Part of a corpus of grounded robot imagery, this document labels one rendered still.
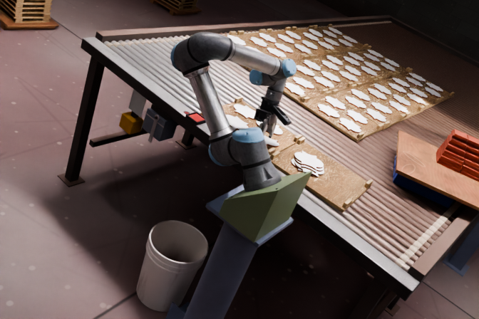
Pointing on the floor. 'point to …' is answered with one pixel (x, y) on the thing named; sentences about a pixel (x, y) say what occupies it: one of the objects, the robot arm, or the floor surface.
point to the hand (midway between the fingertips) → (265, 139)
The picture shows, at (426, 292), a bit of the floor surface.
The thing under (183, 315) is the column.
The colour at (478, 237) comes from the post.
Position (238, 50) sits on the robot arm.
